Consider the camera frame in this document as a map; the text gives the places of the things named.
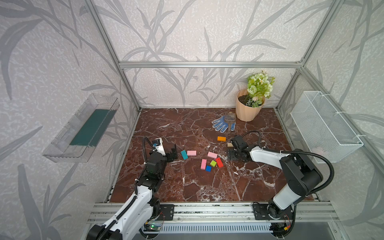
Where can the green artificial plant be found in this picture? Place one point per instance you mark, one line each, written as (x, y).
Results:
(260, 87)

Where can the teal block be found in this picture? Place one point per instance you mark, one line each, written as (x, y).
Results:
(184, 154)

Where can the pink block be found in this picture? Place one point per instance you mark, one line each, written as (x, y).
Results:
(191, 153)
(203, 164)
(212, 155)

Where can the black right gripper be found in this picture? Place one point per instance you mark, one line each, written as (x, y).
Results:
(234, 153)

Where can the clear plastic tray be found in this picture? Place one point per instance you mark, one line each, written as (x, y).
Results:
(79, 138)

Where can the green block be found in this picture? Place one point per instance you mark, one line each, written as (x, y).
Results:
(213, 163)

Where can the blue dotted work glove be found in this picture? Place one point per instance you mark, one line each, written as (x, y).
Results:
(220, 125)

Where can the green circuit board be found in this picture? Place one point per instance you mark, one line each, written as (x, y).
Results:
(152, 227)

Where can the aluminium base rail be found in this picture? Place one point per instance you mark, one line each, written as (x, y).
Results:
(241, 212)

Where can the white wire basket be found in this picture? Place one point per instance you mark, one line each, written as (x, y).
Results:
(324, 129)

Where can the red block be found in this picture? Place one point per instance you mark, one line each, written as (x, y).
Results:
(219, 162)

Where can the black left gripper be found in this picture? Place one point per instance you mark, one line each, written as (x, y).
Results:
(171, 154)

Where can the pink block lower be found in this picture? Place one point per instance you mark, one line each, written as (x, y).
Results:
(203, 164)

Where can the pink block middle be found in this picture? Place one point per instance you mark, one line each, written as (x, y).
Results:
(212, 155)

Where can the beige flower pot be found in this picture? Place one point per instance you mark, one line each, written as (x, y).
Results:
(245, 113)

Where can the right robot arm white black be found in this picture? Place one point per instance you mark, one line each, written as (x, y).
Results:
(303, 178)

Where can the orange block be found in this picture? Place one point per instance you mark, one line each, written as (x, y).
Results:
(221, 139)

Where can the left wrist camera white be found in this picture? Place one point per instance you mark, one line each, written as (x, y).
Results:
(157, 145)

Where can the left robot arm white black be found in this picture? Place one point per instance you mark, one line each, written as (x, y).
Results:
(142, 206)

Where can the pink block left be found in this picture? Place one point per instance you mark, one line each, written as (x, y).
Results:
(191, 153)

